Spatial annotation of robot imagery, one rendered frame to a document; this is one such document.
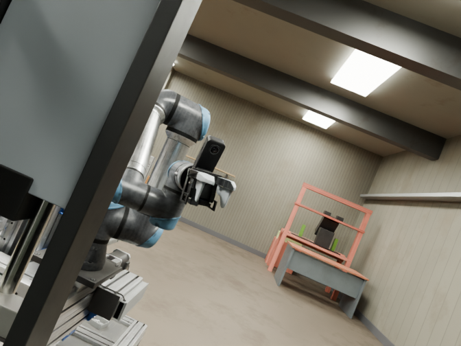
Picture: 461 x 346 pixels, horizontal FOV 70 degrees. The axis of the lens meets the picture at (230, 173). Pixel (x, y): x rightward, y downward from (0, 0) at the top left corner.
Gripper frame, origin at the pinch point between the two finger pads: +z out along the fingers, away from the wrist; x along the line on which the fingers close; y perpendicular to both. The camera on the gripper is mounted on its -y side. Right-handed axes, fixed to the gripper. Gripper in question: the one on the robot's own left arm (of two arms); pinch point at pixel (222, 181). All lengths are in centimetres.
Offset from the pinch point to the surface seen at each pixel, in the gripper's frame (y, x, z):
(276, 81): -183, -235, -481
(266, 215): 78, -407, -676
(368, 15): -196, -190, -220
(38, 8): -11.3, 31.3, 25.4
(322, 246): 94, -459, -502
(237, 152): -55, -306, -733
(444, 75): -158, -274, -183
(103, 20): -11.9, 25.9, 27.6
